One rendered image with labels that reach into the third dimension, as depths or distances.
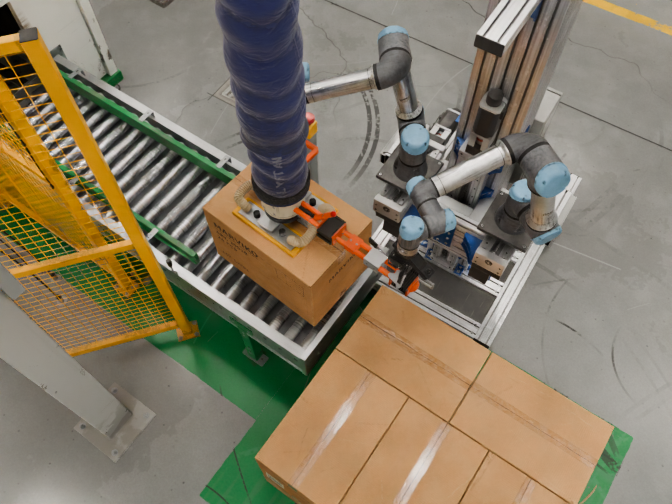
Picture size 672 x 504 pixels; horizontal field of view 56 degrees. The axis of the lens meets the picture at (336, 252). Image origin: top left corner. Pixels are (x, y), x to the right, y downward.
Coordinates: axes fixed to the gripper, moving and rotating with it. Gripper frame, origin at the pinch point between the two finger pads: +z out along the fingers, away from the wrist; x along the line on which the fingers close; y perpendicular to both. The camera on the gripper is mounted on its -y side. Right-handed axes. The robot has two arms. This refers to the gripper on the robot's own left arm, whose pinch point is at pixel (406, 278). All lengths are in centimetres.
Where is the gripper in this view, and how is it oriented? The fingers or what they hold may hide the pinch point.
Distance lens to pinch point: 235.1
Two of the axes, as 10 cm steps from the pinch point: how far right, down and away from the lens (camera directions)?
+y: -7.8, -5.4, 3.1
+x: -6.2, 6.8, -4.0
